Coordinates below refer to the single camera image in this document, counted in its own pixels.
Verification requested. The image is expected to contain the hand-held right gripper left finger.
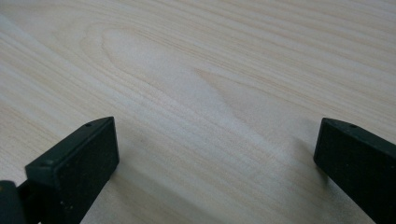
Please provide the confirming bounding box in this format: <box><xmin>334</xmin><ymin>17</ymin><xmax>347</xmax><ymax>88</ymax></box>
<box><xmin>17</xmin><ymin>116</ymin><xmax>120</xmax><ymax>224</ymax></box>

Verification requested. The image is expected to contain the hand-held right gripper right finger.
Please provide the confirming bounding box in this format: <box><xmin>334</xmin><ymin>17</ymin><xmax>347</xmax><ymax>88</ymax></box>
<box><xmin>313</xmin><ymin>117</ymin><xmax>396</xmax><ymax>224</ymax></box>

